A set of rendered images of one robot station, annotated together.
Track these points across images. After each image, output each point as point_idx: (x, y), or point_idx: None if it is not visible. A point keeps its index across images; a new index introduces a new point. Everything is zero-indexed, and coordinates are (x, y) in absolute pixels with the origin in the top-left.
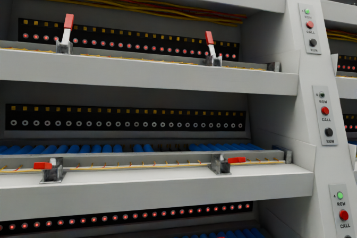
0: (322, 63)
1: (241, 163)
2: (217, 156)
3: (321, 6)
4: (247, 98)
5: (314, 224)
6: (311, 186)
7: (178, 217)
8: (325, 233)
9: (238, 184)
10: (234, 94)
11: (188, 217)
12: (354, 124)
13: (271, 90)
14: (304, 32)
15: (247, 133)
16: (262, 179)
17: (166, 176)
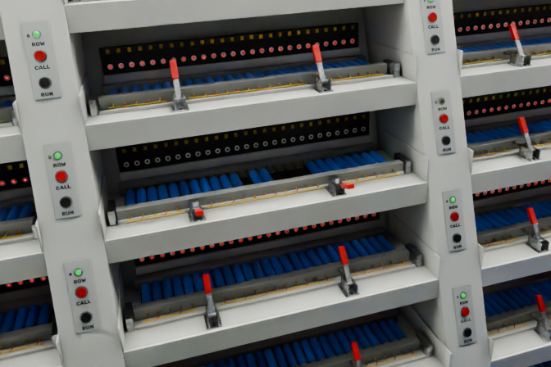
0: (445, 63)
1: (357, 181)
2: (333, 179)
3: None
4: None
5: (428, 227)
6: (425, 195)
7: (301, 233)
8: (435, 233)
9: (352, 202)
10: None
11: (312, 232)
12: (512, 102)
13: (386, 105)
14: (425, 28)
15: (374, 133)
16: (375, 195)
17: (288, 203)
